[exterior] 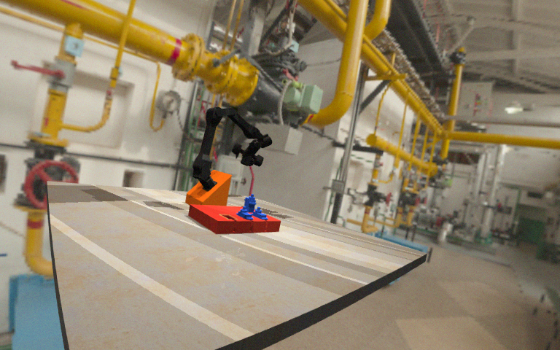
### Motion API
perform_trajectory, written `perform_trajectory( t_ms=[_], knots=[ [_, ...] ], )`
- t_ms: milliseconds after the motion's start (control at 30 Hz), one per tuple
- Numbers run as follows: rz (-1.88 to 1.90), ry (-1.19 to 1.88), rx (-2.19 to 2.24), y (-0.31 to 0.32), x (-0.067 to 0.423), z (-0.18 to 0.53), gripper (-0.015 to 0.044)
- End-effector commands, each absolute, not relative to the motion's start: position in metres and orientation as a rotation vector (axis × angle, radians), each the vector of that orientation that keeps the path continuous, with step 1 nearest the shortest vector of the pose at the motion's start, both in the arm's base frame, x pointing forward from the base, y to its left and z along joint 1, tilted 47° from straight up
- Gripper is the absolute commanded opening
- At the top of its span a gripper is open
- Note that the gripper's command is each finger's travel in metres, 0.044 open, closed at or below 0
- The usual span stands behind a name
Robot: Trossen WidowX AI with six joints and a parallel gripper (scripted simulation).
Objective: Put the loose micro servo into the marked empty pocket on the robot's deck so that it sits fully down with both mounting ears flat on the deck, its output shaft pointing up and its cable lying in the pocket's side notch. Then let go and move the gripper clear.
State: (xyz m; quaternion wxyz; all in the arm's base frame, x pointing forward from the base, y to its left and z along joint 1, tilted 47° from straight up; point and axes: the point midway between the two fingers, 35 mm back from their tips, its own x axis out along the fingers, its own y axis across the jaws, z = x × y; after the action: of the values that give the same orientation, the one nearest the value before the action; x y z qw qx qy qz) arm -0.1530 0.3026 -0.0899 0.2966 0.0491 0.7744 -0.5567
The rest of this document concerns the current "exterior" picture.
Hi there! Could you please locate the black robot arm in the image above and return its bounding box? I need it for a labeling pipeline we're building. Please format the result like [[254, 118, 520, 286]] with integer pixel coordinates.
[[192, 107, 272, 192]]

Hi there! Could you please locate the blue micro servo with orange cable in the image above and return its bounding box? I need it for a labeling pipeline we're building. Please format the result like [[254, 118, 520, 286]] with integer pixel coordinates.
[[244, 194, 256, 213]]

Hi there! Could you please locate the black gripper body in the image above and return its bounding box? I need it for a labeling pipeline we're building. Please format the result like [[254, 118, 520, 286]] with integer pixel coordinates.
[[232, 143, 264, 166]]

